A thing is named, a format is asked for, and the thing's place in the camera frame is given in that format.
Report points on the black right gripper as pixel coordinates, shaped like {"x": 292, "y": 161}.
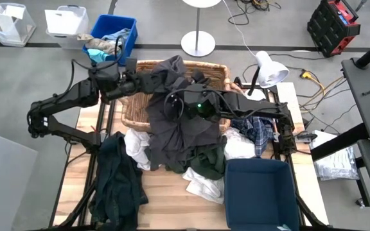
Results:
{"x": 204, "y": 99}

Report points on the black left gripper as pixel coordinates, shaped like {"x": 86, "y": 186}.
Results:
{"x": 148, "y": 83}

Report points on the dark grey garment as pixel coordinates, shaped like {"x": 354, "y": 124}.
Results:
{"x": 172, "y": 138}

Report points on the white fuzzy garment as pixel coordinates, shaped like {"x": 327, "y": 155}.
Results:
{"x": 239, "y": 146}

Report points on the blue plaid shirt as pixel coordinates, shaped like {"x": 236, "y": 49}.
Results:
{"x": 255, "y": 130}

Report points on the dark denim jeans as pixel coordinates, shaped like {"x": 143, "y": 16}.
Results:
{"x": 117, "y": 186}

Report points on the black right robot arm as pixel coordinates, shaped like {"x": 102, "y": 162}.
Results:
{"x": 255, "y": 107}

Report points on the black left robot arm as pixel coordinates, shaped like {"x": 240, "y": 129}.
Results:
{"x": 75, "y": 93}

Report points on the woven wicker basket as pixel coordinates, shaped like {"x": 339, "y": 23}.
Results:
{"x": 137, "y": 112}

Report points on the white floor lamp stand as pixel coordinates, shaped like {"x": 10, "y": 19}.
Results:
{"x": 198, "y": 43}

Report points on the light blue garment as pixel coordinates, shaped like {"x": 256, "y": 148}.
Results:
{"x": 119, "y": 33}

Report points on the teal garment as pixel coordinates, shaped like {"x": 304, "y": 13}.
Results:
{"x": 96, "y": 56}

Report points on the tan garment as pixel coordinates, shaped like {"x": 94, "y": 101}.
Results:
{"x": 103, "y": 46}

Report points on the dark green muslin garment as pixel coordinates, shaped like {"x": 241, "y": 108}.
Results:
{"x": 210, "y": 163}

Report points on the blue plastic bin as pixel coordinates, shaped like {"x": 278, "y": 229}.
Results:
{"x": 111, "y": 24}

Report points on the white desk lamp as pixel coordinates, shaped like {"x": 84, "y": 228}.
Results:
{"x": 271, "y": 72}

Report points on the clear bin white lid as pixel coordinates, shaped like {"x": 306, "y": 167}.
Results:
{"x": 66, "y": 22}

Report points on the yellow power plug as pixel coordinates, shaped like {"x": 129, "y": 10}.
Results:
{"x": 306, "y": 75}

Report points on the navy fabric bin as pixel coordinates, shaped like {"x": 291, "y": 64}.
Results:
{"x": 259, "y": 192}

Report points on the black cart bar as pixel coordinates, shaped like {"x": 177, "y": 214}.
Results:
{"x": 339, "y": 144}

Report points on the red black tool box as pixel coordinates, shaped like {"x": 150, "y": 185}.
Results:
{"x": 329, "y": 29}

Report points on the clear plastic bag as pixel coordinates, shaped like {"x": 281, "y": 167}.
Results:
{"x": 336, "y": 167}

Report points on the clear bin with papers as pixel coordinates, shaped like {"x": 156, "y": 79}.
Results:
{"x": 8, "y": 25}

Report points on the grey flat panel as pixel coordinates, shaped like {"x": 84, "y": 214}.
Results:
{"x": 5, "y": 186}

